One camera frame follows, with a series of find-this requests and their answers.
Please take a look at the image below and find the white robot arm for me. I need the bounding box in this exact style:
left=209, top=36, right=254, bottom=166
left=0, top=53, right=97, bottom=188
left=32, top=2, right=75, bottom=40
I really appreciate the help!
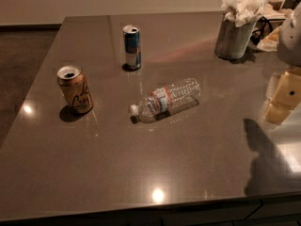
left=277, top=4, right=301, bottom=67

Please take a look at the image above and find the clear plastic water bottle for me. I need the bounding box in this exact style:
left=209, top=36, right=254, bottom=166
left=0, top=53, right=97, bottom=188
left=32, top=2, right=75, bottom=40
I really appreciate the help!
left=130, top=78, right=201, bottom=123

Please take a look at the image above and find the blue silver energy drink can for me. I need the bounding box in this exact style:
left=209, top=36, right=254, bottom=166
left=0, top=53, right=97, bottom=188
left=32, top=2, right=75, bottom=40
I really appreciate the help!
left=122, top=24, right=141, bottom=70

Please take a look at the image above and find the orange soda can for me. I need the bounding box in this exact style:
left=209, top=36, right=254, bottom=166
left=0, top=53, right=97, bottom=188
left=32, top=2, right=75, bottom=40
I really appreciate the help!
left=57, top=65, right=93, bottom=114

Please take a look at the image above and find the metal mesh waste bin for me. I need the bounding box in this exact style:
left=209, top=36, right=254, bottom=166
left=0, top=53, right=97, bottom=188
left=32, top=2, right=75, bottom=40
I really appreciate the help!
left=214, top=19, right=256, bottom=60

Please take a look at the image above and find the crumpled white paper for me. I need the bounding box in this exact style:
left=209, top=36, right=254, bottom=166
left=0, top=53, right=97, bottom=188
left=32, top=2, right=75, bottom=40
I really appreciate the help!
left=221, top=0, right=270, bottom=27

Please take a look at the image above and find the cardboard clutter in background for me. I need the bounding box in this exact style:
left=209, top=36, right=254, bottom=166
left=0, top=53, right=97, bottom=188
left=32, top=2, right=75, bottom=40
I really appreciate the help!
left=251, top=0, right=301, bottom=52

